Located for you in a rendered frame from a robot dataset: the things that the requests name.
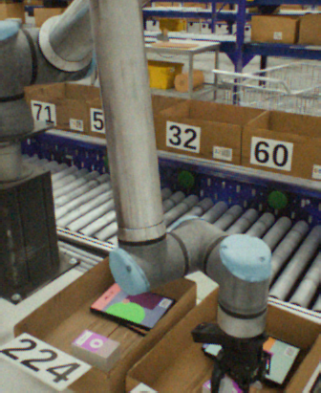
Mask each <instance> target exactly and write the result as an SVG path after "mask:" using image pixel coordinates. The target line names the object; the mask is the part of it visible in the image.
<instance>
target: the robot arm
mask: <svg viewBox="0 0 321 393"><path fill-rule="evenodd" d="M149 1H150V0H74V2H73V3H72V4H71V6H70V7H69V8H68V9H66V10H65V12H64V13H63V14H62V15H58V16H54V17H52V18H50V19H48V20H47V21H46V22H45V23H44V24H43V26H42V27H41V28H37V29H19V25H18V24H17V23H16V22H13V21H6V22H5V21H0V138H5V137H11V136H16V135H21V134H24V133H27V132H29V131H31V130H33V129H34V117H33V115H32V113H31V110H30V108H29V106H28V103H27V102H26V100H25V92H24V87H26V86H33V85H42V84H52V83H61V82H70V81H71V82H75V81H80V80H82V79H85V78H87V77H89V76H90V75H91V73H92V72H93V70H94V68H95V66H96V69H97V76H98V84H99V92H100V99H101V107H102V115H103V121H104V129H105V137H106V144H107V152H108V160H109V166H110V174H111V182H112V190H113V197H114V205H115V212H116V219H117V227H118V233H117V238H118V248H114V249H113V250H112V251H111V252H110V254H109V265H110V269H111V272H112V275H113V277H114V279H115V281H116V282H117V284H118V286H119V287H120V288H121V289H122V290H123V291H124V292H125V293H127V294H128V295H139V294H142V293H148V292H149V291H150V290H152V289H155V288H157V287H159V286H161V285H164V284H166V283H169V282H171V281H174V280H176V279H179V278H182V277H185V276H188V275H190V274H192V273H196V272H201V273H203V274H204V275H206V276H207V277H208V278H210V279H211V280H212V281H214V282H215V283H217V284H218V285H219V297H218V316H217V319H218V323H210V322H203V323H200V324H198V325H197V326H196V327H195V328H194V329H193V330H191V331H190V332H191V335H192V338H193V340H194V342H198V343H205V344H213V345H221V347H222V348H221V349H220V350H219V352H218V353H217V356H216V360H215V363H214V367H213V370H212V373H211V377H210V392H211V393H232V388H233V384H232V381H231V379H233V380H234V381H235V382H236V383H237V384H238V388H240V389H241V390H243V391H244V392H245V393H248V392H249V386H252V387H255V388H257V389H261V388H262V386H261V384H260V383H259V382H261V381H262V380H263V379H264V378H265V377H266V374H267V375H269V372H270V364H271V354H270V353H269V352H268V351H266V350H265V349H263V344H264V343H265V342H266V341H267V340H268V335H269V333H267V332H265V331H264V329H265V327H266V320H267V310H268V289H269V280H270V274H271V271H272V263H271V251H270V249H269V247H268V245H267V244H266V243H265V242H263V241H262V240H260V239H259V238H257V237H252V236H250V235H247V234H234V235H229V234H227V233H226V232H224V231H222V230H221V229H218V228H216V227H215V226H213V225H212V224H211V223H210V222H208V221H207V220H205V219H203V218H200V217H197V216H186V217H183V218H182V219H181V220H179V221H178V222H177V223H176V224H175V225H174V226H173V227H172V229H171V230H170V231H168V232H166V227H165V225H164V220H163V211H162V201H161V184H160V175H159V166H158V157H157V147H156V139H155V129H154V120H153V111H152V101H151V93H150V83H149V75H148V65H147V56H146V47H145V38H144V28H143V19H142V10H141V8H142V7H143V6H144V5H145V4H146V3H147V2H149ZM95 57H96V60H95ZM267 361H268V368H267ZM225 373H226V374H227V375H228V376H229V377H230V378H231V379H230V378H227V377H225ZM258 381H259V382H258Z"/></svg>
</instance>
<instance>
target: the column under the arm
mask: <svg viewBox="0 0 321 393"><path fill-rule="evenodd" d="M23 171H24V173H23V175H22V176H20V177H18V178H15V179H11V180H4V181H0V297H1V298H3V299H5V300H7V301H8V302H10V303H12V304H14V305H15V306H16V305H17V304H19V303H20V302H22V301H24V300H25V299H27V298H28V297H30V296H31V295H33V294H35V293H36V292H38V291H39V290H41V289H43V288H44V287H46V286H47V285H49V284H50V283H52V282H53V281H55V280H56V279H57V278H58V277H60V276H62V275H63V274H65V273H67V272H68V271H70V270H71V269H73V268H74V267H76V266H77V265H79V264H81V261H80V260H77V259H75V258H72V257H71V256H69V255H66V254H64V253H61V252H59V247H58V244H57V243H58V236H57V227H56V218H55V208H54V191H53V182H52V172H51V170H50V169H49V168H46V167H42V166H39V165H35V164H30V163H26V162H23Z"/></svg>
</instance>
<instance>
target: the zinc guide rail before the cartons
mask: <svg viewBox="0 0 321 393"><path fill-rule="evenodd" d="M44 133H46V134H51V135H56V136H60V137H65V138H69V139H74V140H79V141H84V142H91V143H96V144H101V145H106V146H107V144H106V140H104V139H100V138H95V137H90V136H85V135H80V134H76V133H71V132H66V131H61V130H56V129H52V130H49V131H46V132H44ZM157 157H162V158H166V159H170V160H175V161H180V162H185V163H190V164H197V165H202V166H207V167H212V168H217V169H221V170H225V171H230V172H235V173H240V174H245V175H249V176H253V177H258V178H263V179H268V180H272V181H276V182H281V183H286V184H291V185H296V186H303V187H308V188H313V189H318V190H321V183H320V182H316V181H311V180H306V179H301V178H296V177H291V176H287V175H282V174H277V173H272V172H267V171H263V170H258V169H253V168H248V167H243V166H238V165H234V164H225V163H220V162H215V161H210V160H206V159H201V158H196V157H190V156H185V155H181V154H176V153H171V152H166V151H161V150H157Z"/></svg>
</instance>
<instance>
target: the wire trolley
mask: <svg viewBox="0 0 321 393"><path fill-rule="evenodd" d="M294 64H300V65H308V66H313V68H314V67H319V71H320V67H321V65H316V64H309V63H301V62H293V63H290V64H286V65H282V66H277V67H273V68H269V69H265V70H261V71H257V72H253V73H249V74H238V73H231V72H226V71H219V70H213V73H214V74H215V76H216V77H217V79H218V80H219V82H221V83H223V84H224V97H227V99H226V98H224V97H219V98H222V100H223V103H224V100H227V104H228V101H229V100H230V104H231V101H232V104H233V101H236V105H237V104H238V102H241V104H243V105H242V106H246V107H251V106H250V105H252V106H256V108H257V107H262V108H263V109H264V108H265V109H269V112H270V110H275V111H282V112H288V111H291V112H290V113H294V112H295V113H300V114H304V115H312V116H314V115H313V114H315V116H316V115H319V116H318V117H320V115H321V114H320V113H321V104H320V106H319V105H317V104H319V103H321V102H319V101H321V95H319V88H320V87H321V84H320V85H318V81H321V80H316V79H311V85H312V81H313V80H316V81H317V86H314V87H310V88H308V89H306V85H305V90H302V91H300V84H299V91H296V90H292V91H291V90H290V89H289V87H288V85H287V84H286V83H285V80H288V83H289V79H290V78H289V75H288V78H287V79H284V80H282V72H281V80H280V79H278V75H277V79H274V78H268V77H261V76H256V75H254V74H258V73H259V75H260V73H263V76H264V72H267V76H268V71H270V76H271V70H274V74H275V69H278V73H279V68H282V70H283V67H287V66H290V65H292V68H293V65H294ZM219 74H222V75H228V76H233V77H229V78H225V79H222V78H221V76H220V75H219ZM252 75H254V76H252ZM239 77H241V78H242V84H240V83H238V79H237V83H235V82H234V79H235V78H239ZM243 77H245V78H250V83H251V80H252V79H254V86H251V85H246V84H243ZM291 78H293V77H292V70H291ZM231 79H233V82H229V81H230V80H231ZM255 79H257V80H258V87H257V86H255ZM227 80H228V81H227ZM259 80H262V86H259ZM263 81H265V82H266V85H263ZM267 81H268V82H269V84H267ZM271 82H273V87H274V83H277V84H278V83H280V91H279V90H277V86H276V90H273V89H270V84H272V83H271ZM226 84H228V91H229V84H231V93H232V94H230V95H229V94H228V93H227V96H226V95H225V85H226ZM281 84H282V85H283V87H284V88H285V90H286V92H285V91H284V90H283V91H281ZM232 85H237V93H234V94H237V98H236V100H233V95H234V94H233V87H232ZM267 85H269V89H268V88H267ZM238 86H242V87H244V91H242V89H241V92H238ZM263 86H266V88H263ZM245 87H247V88H249V89H248V90H249V102H248V103H246V96H245V91H248V90H247V89H245ZM251 88H252V89H253V101H254V89H257V98H256V101H254V102H251V103H250V97H251ZM316 88H318V94H317V89H316ZM313 89H314V93H312V92H311V90H313ZM315 89H316V94H315ZM258 90H264V99H262V93H261V100H258ZM265 91H268V98H266V92H265ZM308 91H310V93H308ZM242 92H244V99H245V102H244V100H243V102H242ZM269 92H271V93H272V96H271V93H270V97H269ZM273 92H274V93H276V96H274V95H273ZM238 93H241V101H238ZM277 93H278V95H277ZM279 93H280V95H279ZM298 94H301V95H302V97H298V96H301V95H298ZM231 95H232V100H231ZM283 95H285V96H283ZM303 95H305V96H303ZM310 95H312V96H310ZM228 96H230V99H228ZM280 96H283V97H284V100H279V101H284V102H279V104H278V99H283V97H280ZM288 96H292V97H288ZM307 96H309V97H308V98H309V99H307ZM316 96H317V99H315V97H316ZM277 97H278V99H275V100H277V101H274V102H277V103H273V102H272V101H273V100H272V99H274V98H277ZM286 97H288V98H289V99H290V100H289V99H286ZM296 97H297V98H296ZM303 97H305V99H304V100H302V99H303ZM312 97H313V98H312ZM269 99H270V100H269ZM298 99H301V100H299V101H301V102H299V101H298ZM311 99H313V100H311ZM265 100H268V101H270V102H268V101H265ZM286 100H287V101H286ZM296 100H297V101H296ZM306 100H309V101H306ZM315 100H316V101H315ZM318 100H319V101H318ZM289 101H292V102H289ZM302 101H304V102H305V103H304V102H302ZM311 101H313V102H311ZM258 102H259V103H263V106H260V105H262V104H258V105H257V103H258ZM264 102H268V103H270V104H269V106H268V107H265V106H266V105H264V104H267V103H264ZM286 102H289V103H292V104H289V103H286ZM295 102H296V103H295ZM297 102H299V103H301V104H299V103H297ZM306 102H309V103H306ZM315 102H317V103H315ZM272 103H273V104H276V105H273V106H277V109H274V108H276V107H273V106H270V105H272ZM282 103H284V104H285V105H283V104H282ZM302 103H304V104H305V105H304V104H302ZM311 103H313V104H311ZM244 104H245V105H244ZM255 104H256V105H255ZM286 104H289V105H292V106H289V107H291V108H288V109H291V110H287V111H285V110H286V109H285V108H287V107H286V106H287V105H286ZM295 104H296V105H295ZM297 104H299V105H301V106H299V107H300V108H299V107H297V106H298V105H297ZM315 104H316V105H315ZM278 105H283V106H285V107H283V108H284V109H282V110H278V109H281V108H278V107H282V106H278ZM313 105H314V106H316V107H314V108H316V109H313ZM294 106H296V107H294ZM303 106H305V107H304V108H301V107H303ZM306 106H308V107H306ZM317 106H319V107H320V108H319V107H317ZM270 107H272V108H270ZM310 107H312V108H310ZM297 108H298V109H299V110H297ZM306 108H309V110H308V109H306ZM317 108H319V109H320V110H318V109H317ZM302 109H303V110H304V111H302ZM310 109H312V110H310ZM283 110H284V111H283ZM294 110H296V111H294ZM305 110H308V112H307V111H305ZM313 110H316V111H313ZM317 110H318V111H317ZM297 111H300V112H297ZM301 111H302V112H304V113H301ZM309 111H312V112H309ZM319 111H320V112H319ZM305 112H307V114H305ZM316 112H317V113H319V114H316ZM309 113H311V114H309Z"/></svg>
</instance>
